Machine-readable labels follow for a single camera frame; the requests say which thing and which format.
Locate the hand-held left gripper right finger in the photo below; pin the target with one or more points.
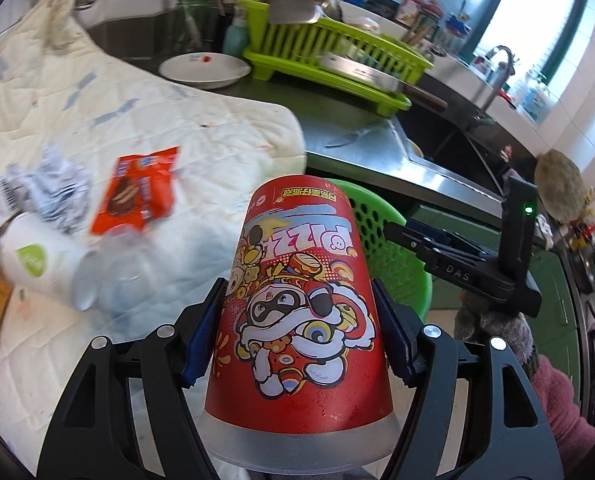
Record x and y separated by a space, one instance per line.
397 340

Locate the green dish rack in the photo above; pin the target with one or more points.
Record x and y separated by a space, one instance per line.
297 35

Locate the steel cleaver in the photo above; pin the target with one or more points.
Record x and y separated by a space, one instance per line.
362 72

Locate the steel faucet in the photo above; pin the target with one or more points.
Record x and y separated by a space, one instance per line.
492 85

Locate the white pump bottle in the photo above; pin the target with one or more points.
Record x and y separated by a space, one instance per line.
517 90

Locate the green plastic basket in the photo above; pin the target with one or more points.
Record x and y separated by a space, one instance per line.
350 187

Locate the round woven mat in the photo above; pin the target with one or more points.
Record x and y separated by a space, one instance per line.
560 185

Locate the steel pot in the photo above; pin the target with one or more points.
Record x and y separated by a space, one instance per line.
292 5

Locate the steel sink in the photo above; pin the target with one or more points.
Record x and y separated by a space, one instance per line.
447 135

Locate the green glass jar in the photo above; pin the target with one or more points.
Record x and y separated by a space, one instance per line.
192 20

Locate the small steel knife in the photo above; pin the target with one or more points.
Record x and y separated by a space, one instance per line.
347 137

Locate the red printed paper cup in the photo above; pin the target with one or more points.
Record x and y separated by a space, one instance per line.
297 310

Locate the clear plastic cup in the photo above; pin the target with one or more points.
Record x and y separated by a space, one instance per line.
127 270

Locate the white paper cup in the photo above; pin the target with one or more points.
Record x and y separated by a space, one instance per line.
52 270

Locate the orange snack wrapper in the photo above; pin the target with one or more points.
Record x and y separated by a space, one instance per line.
152 185

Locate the green framed window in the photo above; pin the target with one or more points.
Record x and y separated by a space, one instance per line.
502 5

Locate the small pink hook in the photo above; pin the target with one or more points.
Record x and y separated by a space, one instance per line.
507 152

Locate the printed paper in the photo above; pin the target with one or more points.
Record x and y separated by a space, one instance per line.
52 185

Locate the person's right forearm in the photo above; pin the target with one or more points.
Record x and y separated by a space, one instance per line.
562 410

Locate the white detergent jug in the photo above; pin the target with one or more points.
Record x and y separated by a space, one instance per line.
536 100

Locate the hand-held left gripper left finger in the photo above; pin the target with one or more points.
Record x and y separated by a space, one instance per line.
202 340

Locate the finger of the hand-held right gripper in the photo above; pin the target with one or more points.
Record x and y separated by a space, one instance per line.
417 245
432 229

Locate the white ceramic bowl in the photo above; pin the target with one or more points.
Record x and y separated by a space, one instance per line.
202 72

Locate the person's right hand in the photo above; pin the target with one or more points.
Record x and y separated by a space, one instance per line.
492 332

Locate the white ceramic dish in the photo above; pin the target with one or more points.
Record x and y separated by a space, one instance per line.
367 17

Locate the cream quilted blanket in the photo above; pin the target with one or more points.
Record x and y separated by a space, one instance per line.
217 160

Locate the teal dish soap bottle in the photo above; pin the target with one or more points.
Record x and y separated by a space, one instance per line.
235 37

